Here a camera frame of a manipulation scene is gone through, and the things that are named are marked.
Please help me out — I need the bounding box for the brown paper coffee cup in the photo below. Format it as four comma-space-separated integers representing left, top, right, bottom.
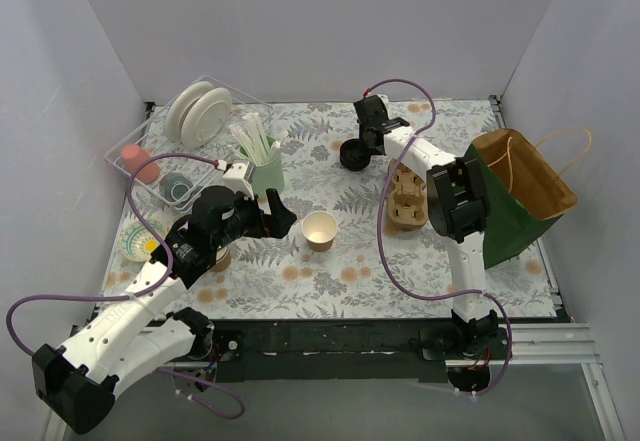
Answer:
301, 211, 338, 252

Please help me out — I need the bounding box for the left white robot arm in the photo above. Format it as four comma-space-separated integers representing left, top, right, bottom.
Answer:
32, 186, 297, 434

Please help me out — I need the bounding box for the black coffee lid stack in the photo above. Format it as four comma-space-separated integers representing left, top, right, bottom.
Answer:
340, 139, 372, 172

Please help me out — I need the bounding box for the green straw holder cup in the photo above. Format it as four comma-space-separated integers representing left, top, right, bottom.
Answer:
239, 135, 285, 199

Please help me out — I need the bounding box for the floral patterned table mat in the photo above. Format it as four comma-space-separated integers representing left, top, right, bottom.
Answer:
102, 100, 556, 320

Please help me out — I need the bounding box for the grey blue small bowl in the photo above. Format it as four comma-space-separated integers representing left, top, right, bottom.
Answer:
159, 172, 193, 202

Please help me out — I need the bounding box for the clear plastic dish rack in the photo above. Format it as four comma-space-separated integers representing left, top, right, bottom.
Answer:
105, 76, 276, 212

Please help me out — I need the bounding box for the white wrapped straws bundle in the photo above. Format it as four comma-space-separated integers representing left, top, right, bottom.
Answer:
229, 112, 289, 167

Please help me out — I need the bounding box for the brown cardboard cup carrier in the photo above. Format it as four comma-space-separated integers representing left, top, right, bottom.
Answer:
386, 159, 428, 231

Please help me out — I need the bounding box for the yellow blue patterned bowl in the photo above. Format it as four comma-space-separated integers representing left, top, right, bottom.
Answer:
118, 220, 159, 262

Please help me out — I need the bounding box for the white plate front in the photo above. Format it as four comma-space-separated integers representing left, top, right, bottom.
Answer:
181, 87, 232, 148

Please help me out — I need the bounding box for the white plate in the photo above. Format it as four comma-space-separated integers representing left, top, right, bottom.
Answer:
163, 81, 214, 143
181, 87, 232, 148

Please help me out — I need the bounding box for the white plate rear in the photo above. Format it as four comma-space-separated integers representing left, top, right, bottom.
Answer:
163, 81, 214, 143

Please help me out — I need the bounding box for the pink plastic cup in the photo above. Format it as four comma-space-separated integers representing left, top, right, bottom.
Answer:
120, 144, 160, 185

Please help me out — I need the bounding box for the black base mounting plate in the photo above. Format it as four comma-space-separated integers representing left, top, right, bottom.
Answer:
173, 319, 506, 383

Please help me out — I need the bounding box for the green brown paper bag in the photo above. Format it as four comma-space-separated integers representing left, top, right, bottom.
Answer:
466, 127, 592, 269

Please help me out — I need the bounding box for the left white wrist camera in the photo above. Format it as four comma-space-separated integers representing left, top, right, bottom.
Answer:
222, 161, 255, 199

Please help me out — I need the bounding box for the aluminium frame rail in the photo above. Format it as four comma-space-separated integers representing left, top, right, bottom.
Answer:
454, 323, 626, 440

